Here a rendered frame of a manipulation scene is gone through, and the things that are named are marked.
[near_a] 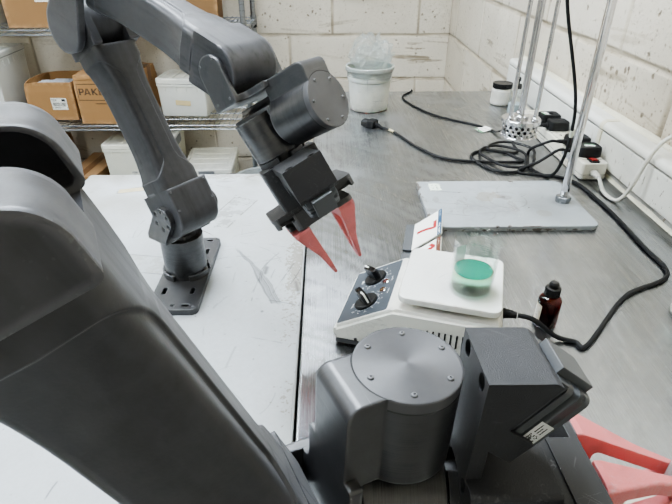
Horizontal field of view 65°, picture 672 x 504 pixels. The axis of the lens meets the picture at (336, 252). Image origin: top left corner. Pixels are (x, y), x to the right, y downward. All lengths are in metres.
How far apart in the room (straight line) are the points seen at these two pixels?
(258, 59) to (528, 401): 0.44
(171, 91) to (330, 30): 0.87
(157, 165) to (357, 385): 0.53
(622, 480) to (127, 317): 0.28
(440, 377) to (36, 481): 0.45
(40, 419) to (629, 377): 0.65
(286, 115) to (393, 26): 2.46
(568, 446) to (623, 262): 0.64
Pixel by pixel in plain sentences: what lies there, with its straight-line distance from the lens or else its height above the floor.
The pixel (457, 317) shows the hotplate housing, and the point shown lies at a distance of 0.63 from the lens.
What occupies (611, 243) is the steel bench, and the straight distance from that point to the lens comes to 1.01.
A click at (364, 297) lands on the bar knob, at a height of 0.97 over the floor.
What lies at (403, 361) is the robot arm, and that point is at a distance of 0.27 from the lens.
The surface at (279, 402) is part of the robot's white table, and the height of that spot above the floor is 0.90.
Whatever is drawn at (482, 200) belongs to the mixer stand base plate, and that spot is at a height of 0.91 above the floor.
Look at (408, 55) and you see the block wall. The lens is 3.01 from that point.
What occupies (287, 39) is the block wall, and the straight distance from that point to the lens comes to 2.97.
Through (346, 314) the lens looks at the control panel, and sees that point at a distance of 0.67.
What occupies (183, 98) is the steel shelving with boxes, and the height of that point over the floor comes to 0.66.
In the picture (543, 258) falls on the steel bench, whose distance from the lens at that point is 0.91.
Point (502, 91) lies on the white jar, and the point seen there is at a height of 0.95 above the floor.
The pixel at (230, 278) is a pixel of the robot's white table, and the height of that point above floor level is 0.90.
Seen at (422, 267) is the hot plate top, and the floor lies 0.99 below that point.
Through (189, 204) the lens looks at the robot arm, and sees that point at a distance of 0.74.
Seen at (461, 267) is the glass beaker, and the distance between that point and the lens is 0.61.
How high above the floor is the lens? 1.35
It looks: 31 degrees down
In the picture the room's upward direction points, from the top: straight up
